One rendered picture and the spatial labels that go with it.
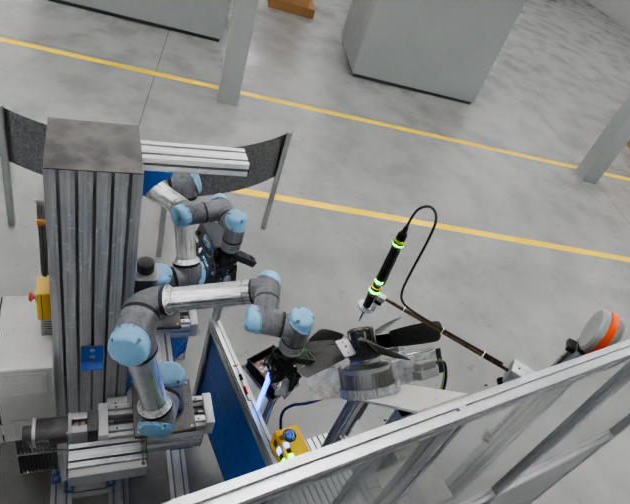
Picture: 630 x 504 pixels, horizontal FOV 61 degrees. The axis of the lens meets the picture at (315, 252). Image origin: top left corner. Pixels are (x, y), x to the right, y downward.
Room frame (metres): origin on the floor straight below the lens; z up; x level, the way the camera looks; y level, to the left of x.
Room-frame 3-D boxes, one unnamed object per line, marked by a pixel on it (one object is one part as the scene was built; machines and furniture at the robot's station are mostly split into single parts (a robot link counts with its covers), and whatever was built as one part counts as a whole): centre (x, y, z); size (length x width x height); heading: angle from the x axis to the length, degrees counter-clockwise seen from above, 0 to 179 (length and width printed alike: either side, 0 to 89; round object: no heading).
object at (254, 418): (1.42, 0.07, 0.82); 0.90 x 0.04 x 0.08; 40
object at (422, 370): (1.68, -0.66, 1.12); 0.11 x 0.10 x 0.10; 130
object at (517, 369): (1.42, -0.88, 1.54); 0.10 x 0.07 x 0.08; 75
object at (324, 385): (1.52, -0.25, 0.98); 0.20 x 0.16 x 0.20; 40
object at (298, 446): (1.12, -0.19, 1.02); 0.16 x 0.10 x 0.11; 40
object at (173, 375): (1.09, 0.33, 1.20); 0.13 x 0.12 x 0.14; 12
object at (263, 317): (1.04, 0.07, 1.78); 0.11 x 0.11 x 0.08; 12
